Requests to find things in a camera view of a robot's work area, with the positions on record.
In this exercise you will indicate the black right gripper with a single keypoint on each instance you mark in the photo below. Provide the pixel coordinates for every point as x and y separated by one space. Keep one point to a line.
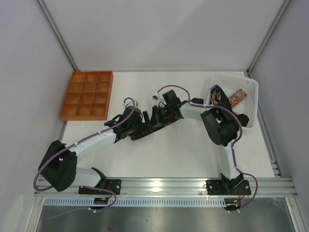
156 116

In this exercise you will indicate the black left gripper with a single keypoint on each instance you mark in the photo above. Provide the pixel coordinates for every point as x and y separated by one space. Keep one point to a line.
139 126

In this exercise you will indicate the dark red patterned tie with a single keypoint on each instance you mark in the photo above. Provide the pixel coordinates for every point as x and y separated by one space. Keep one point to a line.
140 132

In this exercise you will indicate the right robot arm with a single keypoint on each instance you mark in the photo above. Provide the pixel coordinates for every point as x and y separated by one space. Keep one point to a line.
221 124

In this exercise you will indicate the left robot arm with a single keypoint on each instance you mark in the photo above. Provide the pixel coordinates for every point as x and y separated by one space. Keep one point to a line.
59 165

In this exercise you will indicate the orange wooden compartment tray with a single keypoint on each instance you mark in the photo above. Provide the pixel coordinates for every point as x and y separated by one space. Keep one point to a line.
88 96

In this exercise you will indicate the white plastic mesh basket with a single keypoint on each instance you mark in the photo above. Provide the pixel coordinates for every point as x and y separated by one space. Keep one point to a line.
230 85

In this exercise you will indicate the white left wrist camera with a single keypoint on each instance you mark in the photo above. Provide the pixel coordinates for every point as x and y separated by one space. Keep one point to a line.
130 102

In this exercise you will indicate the aluminium mounting rail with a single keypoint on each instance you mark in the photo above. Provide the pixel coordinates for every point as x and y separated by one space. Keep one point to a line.
198 187

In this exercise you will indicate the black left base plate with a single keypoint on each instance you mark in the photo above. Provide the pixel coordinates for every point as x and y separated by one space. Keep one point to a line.
106 186

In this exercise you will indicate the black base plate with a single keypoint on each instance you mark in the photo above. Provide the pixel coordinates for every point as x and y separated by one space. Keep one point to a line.
217 187
106 186

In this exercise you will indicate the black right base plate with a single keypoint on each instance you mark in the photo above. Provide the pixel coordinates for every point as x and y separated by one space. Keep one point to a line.
217 187

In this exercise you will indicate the white slotted cable duct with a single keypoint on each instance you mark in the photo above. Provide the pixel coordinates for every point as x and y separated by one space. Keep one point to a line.
138 202

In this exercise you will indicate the left aluminium frame post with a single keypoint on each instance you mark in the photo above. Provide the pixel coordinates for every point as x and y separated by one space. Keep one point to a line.
56 32

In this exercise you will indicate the aluminium frame post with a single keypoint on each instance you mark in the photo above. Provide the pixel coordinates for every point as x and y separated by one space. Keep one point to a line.
56 32
269 34

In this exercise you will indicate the right aluminium frame post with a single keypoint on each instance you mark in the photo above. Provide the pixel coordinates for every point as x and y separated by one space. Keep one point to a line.
269 34

